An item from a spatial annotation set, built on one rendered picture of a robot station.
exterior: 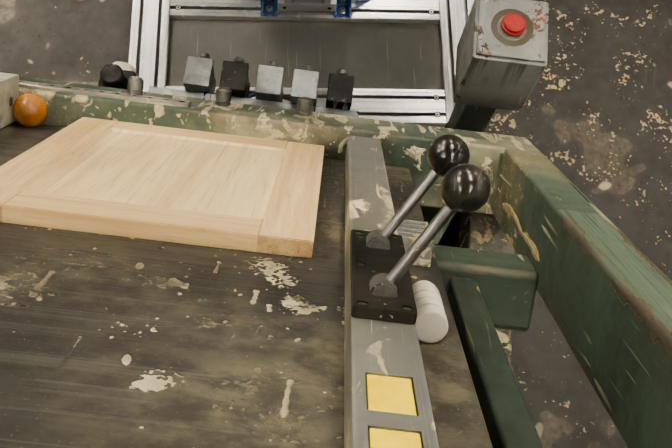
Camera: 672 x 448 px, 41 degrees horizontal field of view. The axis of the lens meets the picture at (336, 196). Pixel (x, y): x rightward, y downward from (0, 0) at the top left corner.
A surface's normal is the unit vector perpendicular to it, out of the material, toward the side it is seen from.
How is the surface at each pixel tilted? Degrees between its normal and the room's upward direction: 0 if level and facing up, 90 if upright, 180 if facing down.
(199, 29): 0
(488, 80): 90
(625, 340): 90
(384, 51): 0
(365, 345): 55
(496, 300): 35
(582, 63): 0
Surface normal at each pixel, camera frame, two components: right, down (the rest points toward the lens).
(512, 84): -0.11, 0.93
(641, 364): -0.99, -0.12
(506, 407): 0.12, -0.96
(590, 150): 0.06, -0.34
